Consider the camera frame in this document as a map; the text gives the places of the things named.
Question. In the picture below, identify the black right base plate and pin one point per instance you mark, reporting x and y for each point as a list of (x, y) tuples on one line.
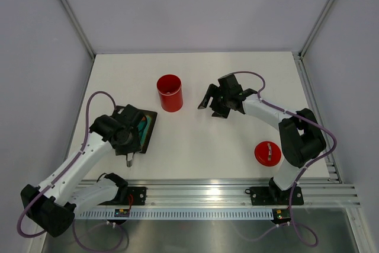
[(265, 196)]

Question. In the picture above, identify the right aluminium frame post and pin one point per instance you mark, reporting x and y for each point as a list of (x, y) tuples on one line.
[(321, 18)]

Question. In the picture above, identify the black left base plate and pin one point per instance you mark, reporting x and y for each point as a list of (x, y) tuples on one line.
[(135, 195)]

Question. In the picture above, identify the black green square plate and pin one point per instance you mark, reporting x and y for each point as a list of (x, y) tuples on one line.
[(136, 129)]

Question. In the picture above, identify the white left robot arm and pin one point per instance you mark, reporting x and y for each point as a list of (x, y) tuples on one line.
[(55, 202)]

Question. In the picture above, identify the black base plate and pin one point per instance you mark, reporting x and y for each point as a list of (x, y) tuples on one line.
[(135, 195), (265, 196)]

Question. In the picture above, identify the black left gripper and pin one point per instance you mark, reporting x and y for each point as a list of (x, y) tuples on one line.
[(134, 147)]

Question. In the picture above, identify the stainless steel tongs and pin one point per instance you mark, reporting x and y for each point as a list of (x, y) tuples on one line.
[(129, 159)]

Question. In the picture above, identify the red lid with metal handle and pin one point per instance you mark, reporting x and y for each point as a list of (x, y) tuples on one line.
[(268, 153)]

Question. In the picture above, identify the aluminium frame post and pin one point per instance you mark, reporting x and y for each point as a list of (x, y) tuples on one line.
[(78, 28), (321, 18)]

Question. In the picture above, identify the left aluminium frame post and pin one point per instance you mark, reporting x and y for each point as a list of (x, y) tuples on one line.
[(78, 28)]

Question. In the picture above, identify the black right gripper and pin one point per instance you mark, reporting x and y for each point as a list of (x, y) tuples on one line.
[(211, 90)]

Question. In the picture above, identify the aluminium mounting rail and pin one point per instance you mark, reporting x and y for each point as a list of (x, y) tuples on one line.
[(230, 193)]

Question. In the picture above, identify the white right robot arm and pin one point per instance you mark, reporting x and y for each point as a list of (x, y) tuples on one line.
[(301, 139)]

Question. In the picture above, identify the white slotted cable duct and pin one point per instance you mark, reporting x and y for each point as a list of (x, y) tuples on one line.
[(176, 214)]

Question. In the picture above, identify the red cylindrical canister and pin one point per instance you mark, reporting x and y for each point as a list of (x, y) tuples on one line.
[(170, 92)]

